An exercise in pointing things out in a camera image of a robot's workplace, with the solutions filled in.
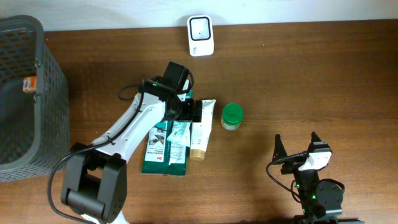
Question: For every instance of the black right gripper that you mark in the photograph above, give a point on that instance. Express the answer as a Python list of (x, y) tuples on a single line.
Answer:
[(278, 150)]

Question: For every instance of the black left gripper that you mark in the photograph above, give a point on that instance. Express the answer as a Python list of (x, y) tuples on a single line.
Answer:
[(193, 109)]

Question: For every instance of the white tube tan cap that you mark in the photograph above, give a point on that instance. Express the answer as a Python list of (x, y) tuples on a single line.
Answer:
[(201, 131)]

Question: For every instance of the teal small sachet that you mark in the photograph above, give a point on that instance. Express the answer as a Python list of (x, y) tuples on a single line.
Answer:
[(180, 133)]

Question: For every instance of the green lid jar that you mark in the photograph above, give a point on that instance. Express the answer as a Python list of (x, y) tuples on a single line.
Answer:
[(232, 116)]

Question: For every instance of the green 3M package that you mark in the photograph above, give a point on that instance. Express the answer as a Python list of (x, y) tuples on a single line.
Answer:
[(164, 157)]

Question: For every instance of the orange tissue pack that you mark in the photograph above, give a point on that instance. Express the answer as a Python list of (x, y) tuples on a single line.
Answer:
[(29, 84)]

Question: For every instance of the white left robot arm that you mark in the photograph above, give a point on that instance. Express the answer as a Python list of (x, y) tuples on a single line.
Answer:
[(95, 181)]

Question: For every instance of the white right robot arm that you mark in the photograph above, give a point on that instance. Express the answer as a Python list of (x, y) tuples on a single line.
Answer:
[(320, 199)]

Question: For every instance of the white barcode scanner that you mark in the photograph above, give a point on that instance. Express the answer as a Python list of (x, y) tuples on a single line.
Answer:
[(200, 35)]

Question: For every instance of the grey plastic mesh basket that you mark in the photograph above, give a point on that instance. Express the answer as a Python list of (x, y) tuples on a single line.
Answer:
[(35, 127)]

